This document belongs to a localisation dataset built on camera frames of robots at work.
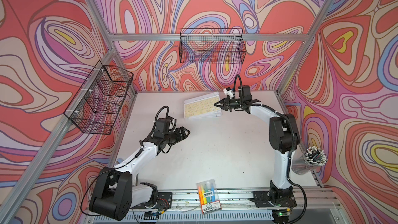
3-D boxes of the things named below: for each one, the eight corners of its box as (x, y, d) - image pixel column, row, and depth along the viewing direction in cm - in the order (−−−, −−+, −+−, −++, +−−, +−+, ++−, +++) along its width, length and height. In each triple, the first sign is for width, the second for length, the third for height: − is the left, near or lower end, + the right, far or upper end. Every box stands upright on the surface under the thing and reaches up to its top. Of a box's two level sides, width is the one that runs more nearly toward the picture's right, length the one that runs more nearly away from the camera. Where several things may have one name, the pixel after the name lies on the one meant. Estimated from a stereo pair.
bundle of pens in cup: (293, 176, 83) (312, 164, 69) (287, 160, 89) (304, 146, 74) (309, 176, 83) (331, 164, 69) (302, 160, 89) (321, 146, 74)
